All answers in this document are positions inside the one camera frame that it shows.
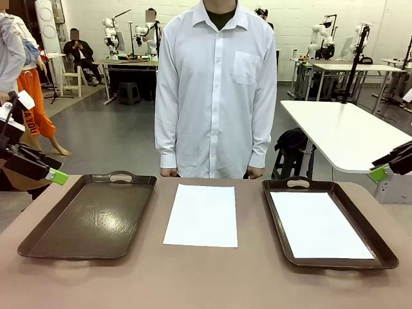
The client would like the long white background table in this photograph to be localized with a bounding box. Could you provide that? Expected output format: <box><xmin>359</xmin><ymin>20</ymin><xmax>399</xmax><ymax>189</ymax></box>
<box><xmin>313</xmin><ymin>63</ymin><xmax>405</xmax><ymax>112</ymax></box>

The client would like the person's left hand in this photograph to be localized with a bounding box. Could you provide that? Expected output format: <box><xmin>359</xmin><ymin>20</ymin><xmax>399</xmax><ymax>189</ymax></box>
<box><xmin>247</xmin><ymin>166</ymin><xmax>265</xmax><ymax>181</ymax></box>

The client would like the standing person behind robots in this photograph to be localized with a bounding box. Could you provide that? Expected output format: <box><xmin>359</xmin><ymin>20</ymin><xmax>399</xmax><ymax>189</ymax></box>
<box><xmin>143</xmin><ymin>8</ymin><xmax>162</xmax><ymax>56</ymax></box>

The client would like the seated man in black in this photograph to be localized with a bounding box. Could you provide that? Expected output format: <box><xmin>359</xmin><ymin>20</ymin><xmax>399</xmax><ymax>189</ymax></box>
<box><xmin>62</xmin><ymin>28</ymin><xmax>104</xmax><ymax>88</ymax></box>

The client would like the brown plastic tray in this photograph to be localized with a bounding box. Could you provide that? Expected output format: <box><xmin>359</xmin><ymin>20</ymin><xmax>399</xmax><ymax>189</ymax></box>
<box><xmin>17</xmin><ymin>170</ymin><xmax>158</xmax><ymax>261</ymax></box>
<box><xmin>261</xmin><ymin>175</ymin><xmax>400</xmax><ymax>271</ymax></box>

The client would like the thin black cable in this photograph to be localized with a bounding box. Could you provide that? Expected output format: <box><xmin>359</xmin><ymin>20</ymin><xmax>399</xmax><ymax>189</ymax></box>
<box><xmin>0</xmin><ymin>94</ymin><xmax>17</xmax><ymax>146</ymax></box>

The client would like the small white background table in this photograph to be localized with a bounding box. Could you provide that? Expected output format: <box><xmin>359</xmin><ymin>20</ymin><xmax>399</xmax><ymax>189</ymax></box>
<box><xmin>288</xmin><ymin>57</ymin><xmax>320</xmax><ymax>99</ymax></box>

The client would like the grey robot work table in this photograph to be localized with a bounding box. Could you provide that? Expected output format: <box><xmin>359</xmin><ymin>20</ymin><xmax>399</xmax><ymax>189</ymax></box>
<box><xmin>102</xmin><ymin>57</ymin><xmax>160</xmax><ymax>107</ymax></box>

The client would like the black plastic stool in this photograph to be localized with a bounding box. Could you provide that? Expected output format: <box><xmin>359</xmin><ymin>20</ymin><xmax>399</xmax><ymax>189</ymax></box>
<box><xmin>118</xmin><ymin>81</ymin><xmax>142</xmax><ymax>106</ymax></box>

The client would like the tall white air conditioner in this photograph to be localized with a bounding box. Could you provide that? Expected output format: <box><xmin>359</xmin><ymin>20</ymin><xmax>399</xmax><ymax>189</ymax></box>
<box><xmin>34</xmin><ymin>0</ymin><xmax>62</xmax><ymax>54</ymax></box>

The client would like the white A4 paper sheet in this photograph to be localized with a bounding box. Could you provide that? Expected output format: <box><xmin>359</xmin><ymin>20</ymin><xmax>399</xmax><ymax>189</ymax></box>
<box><xmin>162</xmin><ymin>183</ymin><xmax>239</xmax><ymax>249</ymax></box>
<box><xmin>269</xmin><ymin>191</ymin><xmax>376</xmax><ymax>260</ymax></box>

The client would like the black step stool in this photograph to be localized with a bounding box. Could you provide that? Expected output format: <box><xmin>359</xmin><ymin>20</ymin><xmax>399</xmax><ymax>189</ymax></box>
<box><xmin>271</xmin><ymin>149</ymin><xmax>315</xmax><ymax>182</ymax></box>

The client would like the mannequin in orange trousers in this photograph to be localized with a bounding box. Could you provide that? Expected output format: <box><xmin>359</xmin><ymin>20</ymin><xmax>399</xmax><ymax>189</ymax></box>
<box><xmin>12</xmin><ymin>14</ymin><xmax>70</xmax><ymax>157</ymax></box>

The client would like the tall black camera stand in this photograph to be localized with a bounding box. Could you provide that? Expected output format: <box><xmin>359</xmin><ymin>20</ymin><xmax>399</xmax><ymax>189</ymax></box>
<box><xmin>341</xmin><ymin>25</ymin><xmax>371</xmax><ymax>105</ymax></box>

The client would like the white folding chair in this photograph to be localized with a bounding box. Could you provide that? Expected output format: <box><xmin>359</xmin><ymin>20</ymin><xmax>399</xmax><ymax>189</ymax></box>
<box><xmin>61</xmin><ymin>62</ymin><xmax>91</xmax><ymax>98</ymax></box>

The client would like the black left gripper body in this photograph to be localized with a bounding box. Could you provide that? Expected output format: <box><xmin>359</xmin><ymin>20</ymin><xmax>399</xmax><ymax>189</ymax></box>
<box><xmin>0</xmin><ymin>142</ymin><xmax>26</xmax><ymax>169</ymax></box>

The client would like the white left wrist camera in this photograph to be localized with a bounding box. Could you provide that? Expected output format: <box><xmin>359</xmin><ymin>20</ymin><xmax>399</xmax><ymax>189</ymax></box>
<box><xmin>14</xmin><ymin>90</ymin><xmax>36</xmax><ymax>112</ymax></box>

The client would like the person's right forearm white sleeve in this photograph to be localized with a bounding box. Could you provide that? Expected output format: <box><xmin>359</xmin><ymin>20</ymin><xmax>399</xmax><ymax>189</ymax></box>
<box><xmin>154</xmin><ymin>109</ymin><xmax>179</xmax><ymax>169</ymax></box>

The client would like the person's left forearm white sleeve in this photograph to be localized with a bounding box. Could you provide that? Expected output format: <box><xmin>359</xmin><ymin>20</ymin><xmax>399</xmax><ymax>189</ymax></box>
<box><xmin>247</xmin><ymin>109</ymin><xmax>275</xmax><ymax>169</ymax></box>

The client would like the black tripod stand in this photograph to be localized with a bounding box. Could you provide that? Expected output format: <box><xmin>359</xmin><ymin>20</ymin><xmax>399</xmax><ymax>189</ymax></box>
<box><xmin>42</xmin><ymin>53</ymin><xmax>75</xmax><ymax>105</ymax></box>

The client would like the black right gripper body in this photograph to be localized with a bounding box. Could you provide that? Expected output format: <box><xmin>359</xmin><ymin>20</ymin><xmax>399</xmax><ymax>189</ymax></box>
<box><xmin>393</xmin><ymin>139</ymin><xmax>412</xmax><ymax>176</ymax></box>

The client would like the large white table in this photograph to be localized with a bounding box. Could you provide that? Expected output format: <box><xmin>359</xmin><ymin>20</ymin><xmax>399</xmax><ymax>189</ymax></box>
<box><xmin>279</xmin><ymin>100</ymin><xmax>412</xmax><ymax>204</ymax></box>

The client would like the thin metal stand pole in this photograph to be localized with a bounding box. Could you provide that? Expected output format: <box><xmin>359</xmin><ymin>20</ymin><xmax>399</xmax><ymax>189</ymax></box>
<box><xmin>127</xmin><ymin>21</ymin><xmax>136</xmax><ymax>59</ymax></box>

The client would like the person in white shirt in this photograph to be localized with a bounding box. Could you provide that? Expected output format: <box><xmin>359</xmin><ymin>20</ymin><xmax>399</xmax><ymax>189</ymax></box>
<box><xmin>154</xmin><ymin>0</ymin><xmax>278</xmax><ymax>180</ymax></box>

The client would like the dark-haired person in black top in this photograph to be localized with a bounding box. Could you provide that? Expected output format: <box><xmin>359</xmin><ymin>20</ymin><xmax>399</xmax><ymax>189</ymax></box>
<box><xmin>254</xmin><ymin>7</ymin><xmax>275</xmax><ymax>30</ymax></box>

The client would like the black backpack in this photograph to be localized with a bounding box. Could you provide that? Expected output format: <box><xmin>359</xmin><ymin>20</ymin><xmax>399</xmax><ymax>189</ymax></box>
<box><xmin>274</xmin><ymin>127</ymin><xmax>315</xmax><ymax>154</ymax></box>

